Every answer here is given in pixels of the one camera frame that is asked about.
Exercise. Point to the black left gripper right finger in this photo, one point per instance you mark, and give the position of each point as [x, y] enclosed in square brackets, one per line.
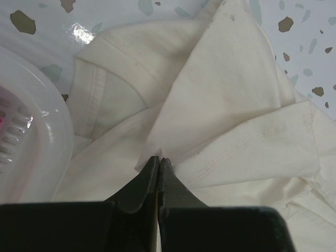
[187, 224]

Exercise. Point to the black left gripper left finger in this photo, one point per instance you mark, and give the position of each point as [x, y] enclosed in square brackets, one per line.
[126, 221]

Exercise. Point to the cream white t-shirt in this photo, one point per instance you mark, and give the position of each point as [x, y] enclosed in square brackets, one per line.
[208, 95]

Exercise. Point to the white plastic laundry basket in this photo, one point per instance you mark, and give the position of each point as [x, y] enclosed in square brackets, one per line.
[37, 134]

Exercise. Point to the pink t-shirt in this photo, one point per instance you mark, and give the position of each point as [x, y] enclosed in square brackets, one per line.
[3, 113]

